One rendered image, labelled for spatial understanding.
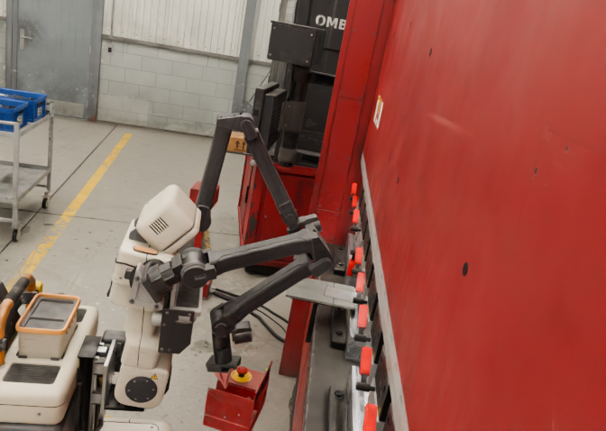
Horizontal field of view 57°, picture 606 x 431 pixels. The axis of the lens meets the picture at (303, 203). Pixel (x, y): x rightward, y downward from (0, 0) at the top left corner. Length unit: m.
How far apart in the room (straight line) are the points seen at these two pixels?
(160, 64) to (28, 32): 1.85
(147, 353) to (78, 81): 7.42
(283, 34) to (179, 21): 5.91
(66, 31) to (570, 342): 8.82
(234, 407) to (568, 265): 1.54
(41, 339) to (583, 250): 1.73
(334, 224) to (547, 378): 2.55
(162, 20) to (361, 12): 6.24
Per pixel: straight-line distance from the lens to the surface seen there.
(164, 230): 1.76
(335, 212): 2.99
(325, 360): 2.03
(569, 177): 0.54
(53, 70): 9.18
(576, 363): 0.48
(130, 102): 9.05
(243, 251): 1.65
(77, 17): 9.04
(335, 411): 1.77
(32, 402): 1.92
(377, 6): 2.84
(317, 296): 2.16
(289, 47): 3.01
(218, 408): 1.96
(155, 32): 8.88
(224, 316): 1.77
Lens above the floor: 1.96
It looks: 18 degrees down
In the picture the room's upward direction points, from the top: 11 degrees clockwise
